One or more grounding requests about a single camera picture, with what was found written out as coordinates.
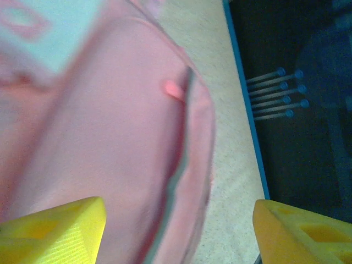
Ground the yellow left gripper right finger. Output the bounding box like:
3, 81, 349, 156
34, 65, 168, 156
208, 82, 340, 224
252, 199, 352, 264

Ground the blue table edge strip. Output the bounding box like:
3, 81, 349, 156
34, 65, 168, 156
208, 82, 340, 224
222, 0, 272, 200

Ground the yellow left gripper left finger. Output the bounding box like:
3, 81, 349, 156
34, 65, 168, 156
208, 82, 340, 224
0, 196, 107, 264

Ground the pink backpack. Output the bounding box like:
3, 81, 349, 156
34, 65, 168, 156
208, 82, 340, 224
0, 0, 217, 264

